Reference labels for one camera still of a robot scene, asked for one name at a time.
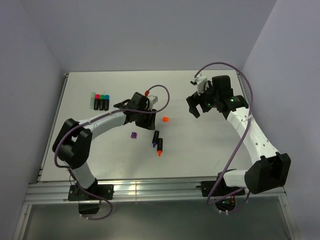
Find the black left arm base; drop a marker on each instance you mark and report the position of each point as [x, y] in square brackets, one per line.
[89, 203]

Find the purple pen cap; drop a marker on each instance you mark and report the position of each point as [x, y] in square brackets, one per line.
[133, 135]

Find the pale green capped highlighter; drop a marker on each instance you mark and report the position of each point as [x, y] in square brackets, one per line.
[92, 103]

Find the orange pen cap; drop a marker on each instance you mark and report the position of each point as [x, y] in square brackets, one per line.
[165, 119]

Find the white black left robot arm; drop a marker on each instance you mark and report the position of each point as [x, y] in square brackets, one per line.
[73, 143]

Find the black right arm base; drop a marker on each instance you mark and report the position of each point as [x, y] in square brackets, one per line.
[227, 204]

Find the pale green pen cap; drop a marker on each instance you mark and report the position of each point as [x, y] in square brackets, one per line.
[92, 95]

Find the aluminium front rail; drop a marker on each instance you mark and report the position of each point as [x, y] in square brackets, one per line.
[140, 190]

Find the black blue tip highlighter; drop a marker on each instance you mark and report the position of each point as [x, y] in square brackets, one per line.
[107, 104]

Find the black purple tip highlighter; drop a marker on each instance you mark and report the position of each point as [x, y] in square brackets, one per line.
[155, 138]

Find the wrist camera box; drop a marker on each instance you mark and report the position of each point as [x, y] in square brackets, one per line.
[151, 100]
[199, 81]

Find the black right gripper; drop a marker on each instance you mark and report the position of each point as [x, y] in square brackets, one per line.
[195, 99]

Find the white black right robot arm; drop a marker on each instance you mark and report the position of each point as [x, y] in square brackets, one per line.
[270, 168]

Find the black orange tip highlighter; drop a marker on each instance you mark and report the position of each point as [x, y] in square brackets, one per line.
[160, 146]

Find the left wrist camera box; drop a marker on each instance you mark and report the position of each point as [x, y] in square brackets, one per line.
[151, 100]

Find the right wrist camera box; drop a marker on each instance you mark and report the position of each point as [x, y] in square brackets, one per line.
[199, 81]

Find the black pink tip highlighter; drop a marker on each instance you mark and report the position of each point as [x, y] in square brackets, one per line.
[96, 104]

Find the black green tip highlighter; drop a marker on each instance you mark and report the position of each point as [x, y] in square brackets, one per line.
[101, 104]

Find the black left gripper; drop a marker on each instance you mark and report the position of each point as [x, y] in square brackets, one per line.
[149, 123]

